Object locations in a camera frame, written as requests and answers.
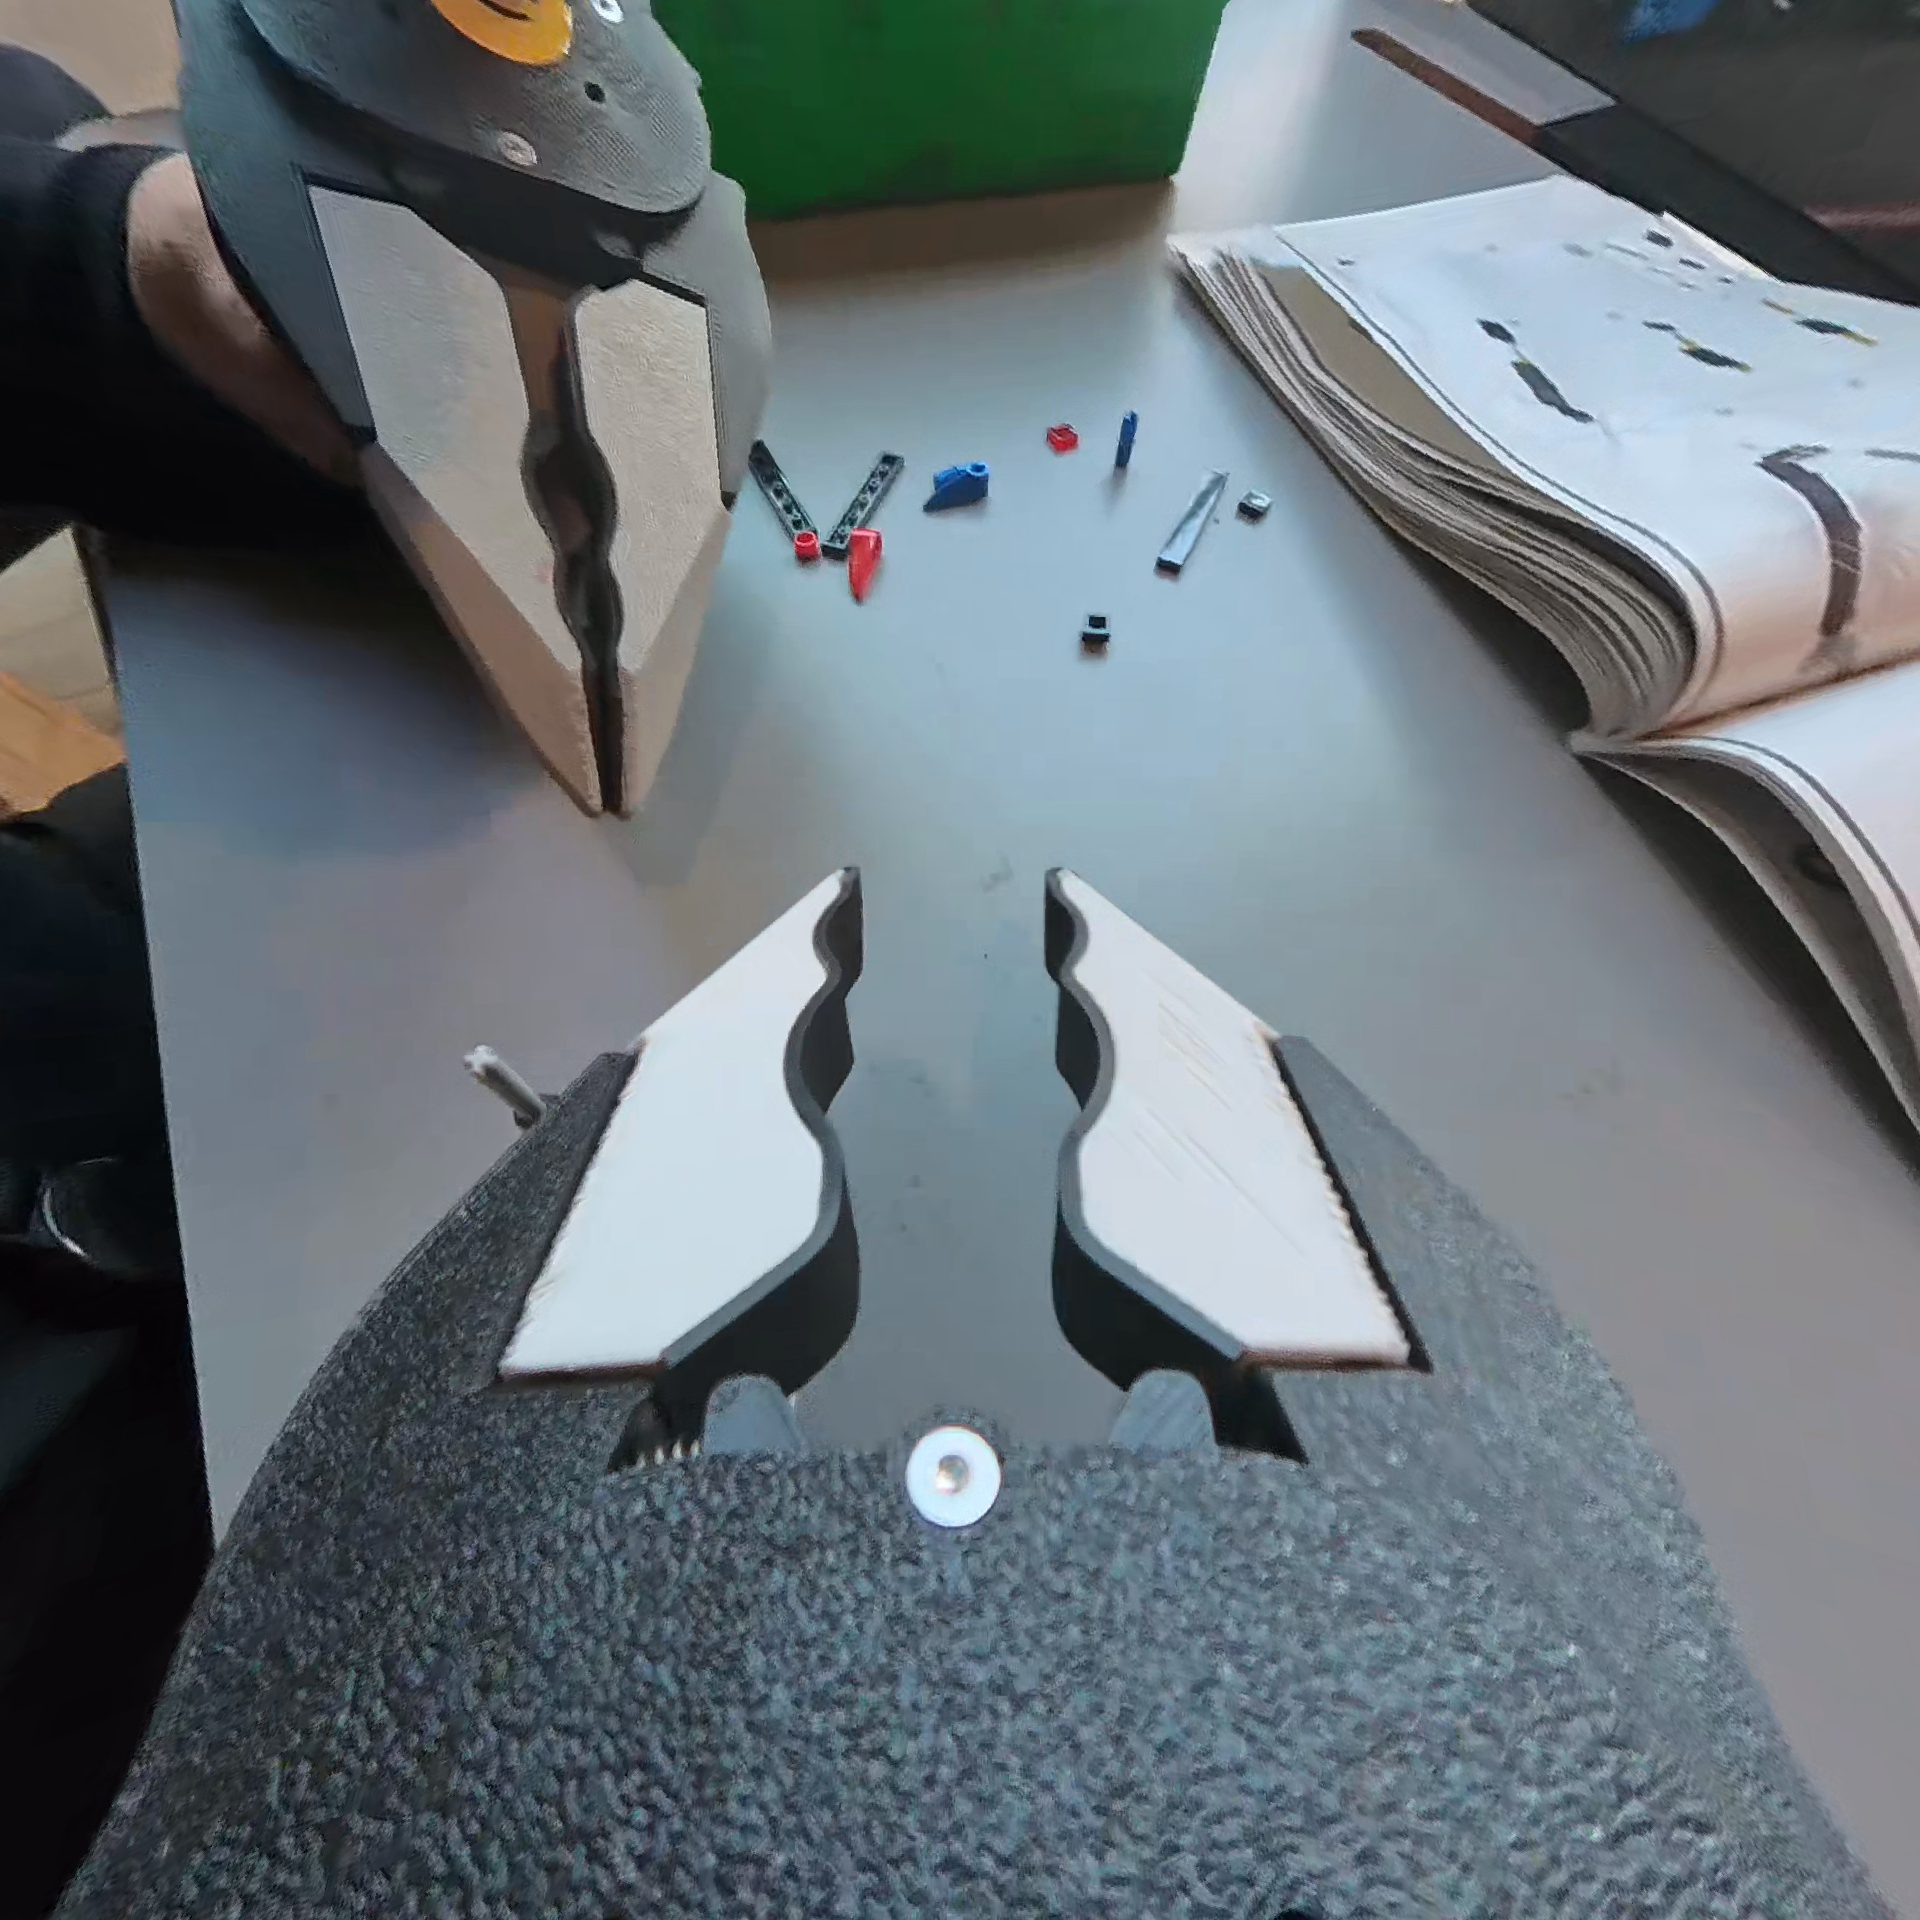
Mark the green plastic bin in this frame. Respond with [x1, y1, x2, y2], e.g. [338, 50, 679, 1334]
[651, 0, 1236, 227]

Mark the long grey-blue toy plate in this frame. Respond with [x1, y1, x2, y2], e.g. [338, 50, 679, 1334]
[1152, 468, 1233, 576]

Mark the person's left forearm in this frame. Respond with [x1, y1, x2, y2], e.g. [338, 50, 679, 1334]
[0, 42, 361, 580]

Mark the light grey toy axle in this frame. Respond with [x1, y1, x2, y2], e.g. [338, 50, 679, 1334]
[462, 1043, 552, 1130]

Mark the instruction booklet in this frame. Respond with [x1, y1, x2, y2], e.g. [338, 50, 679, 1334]
[1165, 172, 1920, 1142]

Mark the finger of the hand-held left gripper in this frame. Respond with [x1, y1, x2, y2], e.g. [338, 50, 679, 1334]
[566, 282, 733, 819]
[303, 176, 610, 819]

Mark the black holed toy beam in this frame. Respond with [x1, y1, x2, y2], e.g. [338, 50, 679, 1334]
[745, 437, 823, 554]
[820, 447, 907, 561]

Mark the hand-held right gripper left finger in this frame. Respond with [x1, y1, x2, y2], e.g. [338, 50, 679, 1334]
[496, 866, 868, 1397]

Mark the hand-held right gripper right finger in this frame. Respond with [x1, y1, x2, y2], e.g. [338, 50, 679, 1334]
[1042, 863, 1418, 1393]

